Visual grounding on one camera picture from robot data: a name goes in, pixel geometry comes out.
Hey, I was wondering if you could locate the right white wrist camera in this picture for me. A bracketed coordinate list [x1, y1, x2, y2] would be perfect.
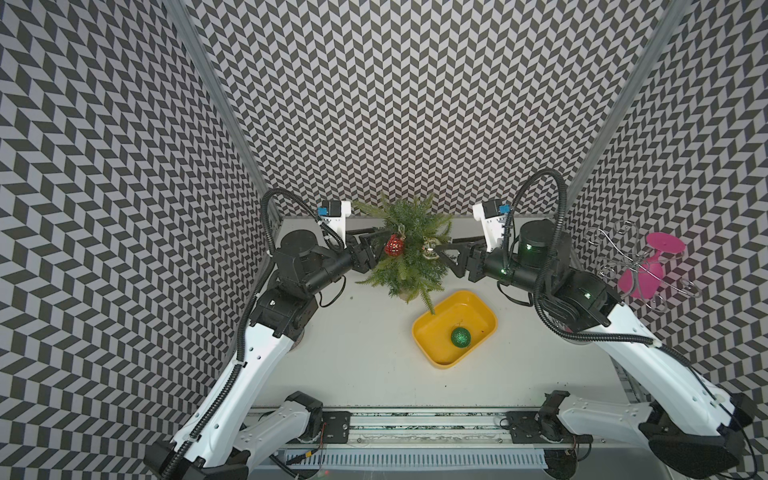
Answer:
[472, 199, 510, 253]

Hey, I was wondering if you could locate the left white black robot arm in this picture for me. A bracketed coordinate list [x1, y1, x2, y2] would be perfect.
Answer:
[144, 188, 380, 479]

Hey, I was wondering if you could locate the pink plastic wine glass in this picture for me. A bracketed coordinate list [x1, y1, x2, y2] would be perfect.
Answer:
[618, 232, 686, 300]

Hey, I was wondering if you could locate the small green christmas tree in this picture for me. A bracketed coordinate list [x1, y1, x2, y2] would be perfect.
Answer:
[352, 195, 452, 311]

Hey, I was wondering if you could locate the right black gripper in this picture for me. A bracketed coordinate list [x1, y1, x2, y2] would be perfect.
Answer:
[435, 233, 549, 296]

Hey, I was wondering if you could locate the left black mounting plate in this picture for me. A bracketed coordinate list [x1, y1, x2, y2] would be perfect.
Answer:
[314, 410, 352, 445]

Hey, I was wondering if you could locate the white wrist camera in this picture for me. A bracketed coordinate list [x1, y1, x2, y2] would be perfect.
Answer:
[317, 200, 352, 241]
[472, 199, 510, 253]

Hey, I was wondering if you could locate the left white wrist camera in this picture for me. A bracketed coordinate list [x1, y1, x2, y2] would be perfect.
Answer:
[317, 200, 352, 241]

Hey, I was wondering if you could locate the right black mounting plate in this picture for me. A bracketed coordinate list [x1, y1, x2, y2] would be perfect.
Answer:
[505, 410, 544, 444]

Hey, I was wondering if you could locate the red ball ornament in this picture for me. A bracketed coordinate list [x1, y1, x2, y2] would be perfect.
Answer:
[384, 234, 405, 258]

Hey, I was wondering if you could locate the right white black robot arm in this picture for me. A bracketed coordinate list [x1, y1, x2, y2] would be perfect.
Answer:
[435, 168, 757, 479]

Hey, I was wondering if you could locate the white ribbed vent strip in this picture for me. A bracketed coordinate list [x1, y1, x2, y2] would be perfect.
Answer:
[292, 449, 548, 471]

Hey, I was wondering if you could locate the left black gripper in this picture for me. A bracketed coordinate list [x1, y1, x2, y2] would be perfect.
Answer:
[302, 226, 390, 295]

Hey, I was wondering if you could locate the black mounting plate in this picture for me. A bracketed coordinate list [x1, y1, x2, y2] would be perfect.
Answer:
[505, 410, 544, 444]
[314, 410, 352, 445]

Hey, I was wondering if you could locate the green glitter ball ornament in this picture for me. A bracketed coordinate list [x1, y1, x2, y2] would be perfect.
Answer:
[450, 327, 472, 349]

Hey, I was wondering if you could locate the yellow plastic tray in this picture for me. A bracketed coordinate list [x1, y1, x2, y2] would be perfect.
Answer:
[412, 290, 498, 369]

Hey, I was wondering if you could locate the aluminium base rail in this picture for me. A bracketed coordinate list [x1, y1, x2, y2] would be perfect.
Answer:
[251, 406, 661, 451]

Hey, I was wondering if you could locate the gold ball ornament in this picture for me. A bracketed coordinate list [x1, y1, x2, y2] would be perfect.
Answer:
[421, 238, 441, 260]

